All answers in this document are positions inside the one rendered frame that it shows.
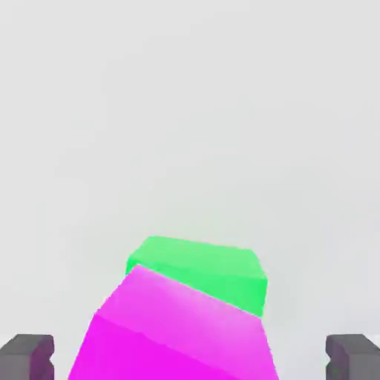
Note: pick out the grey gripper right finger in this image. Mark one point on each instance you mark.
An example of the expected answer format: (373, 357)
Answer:
(356, 360)

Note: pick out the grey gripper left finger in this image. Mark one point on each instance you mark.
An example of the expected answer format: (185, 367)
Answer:
(20, 359)

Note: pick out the small magenta cube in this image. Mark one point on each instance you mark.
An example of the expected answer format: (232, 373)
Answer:
(175, 335)

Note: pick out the small green cube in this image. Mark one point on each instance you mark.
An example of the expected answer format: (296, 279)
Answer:
(207, 267)

